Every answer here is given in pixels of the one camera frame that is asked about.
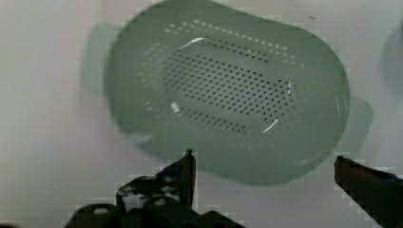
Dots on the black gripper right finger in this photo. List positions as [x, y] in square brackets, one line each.
[378, 193]

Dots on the green plastic strainer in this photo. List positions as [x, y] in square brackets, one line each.
[257, 101]

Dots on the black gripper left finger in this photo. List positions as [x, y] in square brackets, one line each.
[175, 182]

